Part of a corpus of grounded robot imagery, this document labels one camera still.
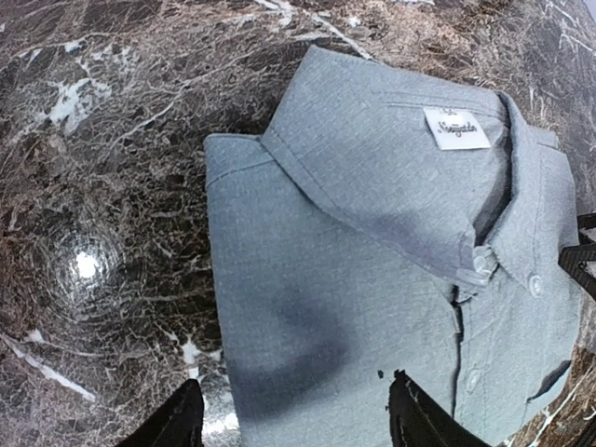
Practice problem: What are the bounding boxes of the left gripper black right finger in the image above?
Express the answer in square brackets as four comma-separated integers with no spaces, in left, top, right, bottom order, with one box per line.
[387,370,489,447]

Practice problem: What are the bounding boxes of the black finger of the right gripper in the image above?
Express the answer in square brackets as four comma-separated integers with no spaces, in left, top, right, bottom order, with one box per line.
[558,214,596,298]

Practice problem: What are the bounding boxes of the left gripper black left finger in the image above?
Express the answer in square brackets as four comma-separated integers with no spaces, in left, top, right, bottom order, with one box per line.
[117,379,205,447]

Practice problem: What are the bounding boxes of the grey long sleeve shirt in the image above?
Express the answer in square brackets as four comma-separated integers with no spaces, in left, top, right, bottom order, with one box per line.
[204,47,582,446]

